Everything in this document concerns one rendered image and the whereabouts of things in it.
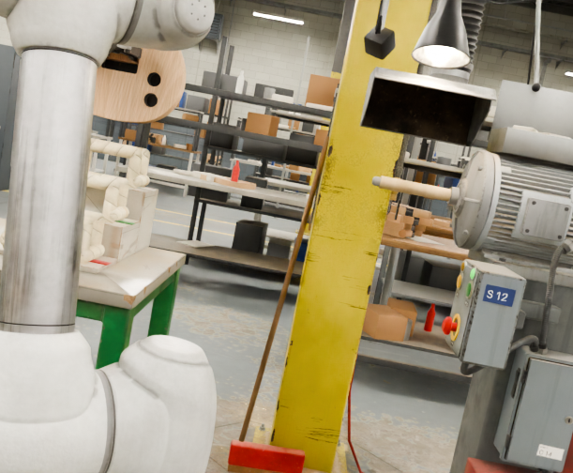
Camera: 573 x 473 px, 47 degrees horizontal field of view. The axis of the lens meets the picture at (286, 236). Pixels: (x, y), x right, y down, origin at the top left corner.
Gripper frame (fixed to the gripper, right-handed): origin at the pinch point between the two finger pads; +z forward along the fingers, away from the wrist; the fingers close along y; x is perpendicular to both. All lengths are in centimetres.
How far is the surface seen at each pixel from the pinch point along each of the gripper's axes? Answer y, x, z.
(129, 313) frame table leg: 26, -58, -46
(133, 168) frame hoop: 9.2, -30.2, -3.0
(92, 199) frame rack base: 0.1, -40.4, -5.2
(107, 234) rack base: 10, -46, -21
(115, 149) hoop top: 3.6, -26.1, -3.0
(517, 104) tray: 106, 5, -3
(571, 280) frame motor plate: 123, -35, -22
